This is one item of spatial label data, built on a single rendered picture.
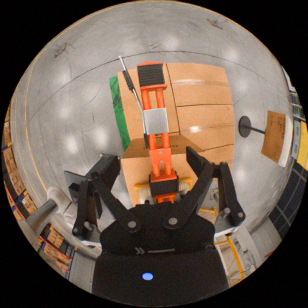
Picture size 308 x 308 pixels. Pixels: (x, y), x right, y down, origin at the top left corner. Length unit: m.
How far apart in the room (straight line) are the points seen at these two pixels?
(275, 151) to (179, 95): 1.28
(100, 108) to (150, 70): 1.29
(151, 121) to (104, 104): 1.27
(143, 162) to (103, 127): 1.12
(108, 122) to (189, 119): 1.02
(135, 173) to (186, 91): 0.71
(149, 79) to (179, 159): 0.37
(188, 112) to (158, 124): 0.62
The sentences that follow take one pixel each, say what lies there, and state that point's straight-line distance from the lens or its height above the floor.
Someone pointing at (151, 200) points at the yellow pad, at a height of 0.98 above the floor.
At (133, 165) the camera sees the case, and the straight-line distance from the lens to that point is 0.51.
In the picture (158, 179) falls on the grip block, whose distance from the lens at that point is 0.35.
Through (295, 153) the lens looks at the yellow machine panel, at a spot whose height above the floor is 0.43.
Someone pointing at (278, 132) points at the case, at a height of 0.86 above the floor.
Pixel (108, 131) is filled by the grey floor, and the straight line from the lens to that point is 1.52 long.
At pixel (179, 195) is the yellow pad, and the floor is 0.98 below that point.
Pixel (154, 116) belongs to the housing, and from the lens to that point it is 0.30.
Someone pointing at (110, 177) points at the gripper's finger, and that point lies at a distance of 0.17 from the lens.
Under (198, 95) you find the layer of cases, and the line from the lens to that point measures 0.96.
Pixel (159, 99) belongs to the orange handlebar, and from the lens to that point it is 0.31.
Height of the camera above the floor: 1.40
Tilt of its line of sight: 70 degrees down
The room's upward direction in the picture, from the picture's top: 173 degrees clockwise
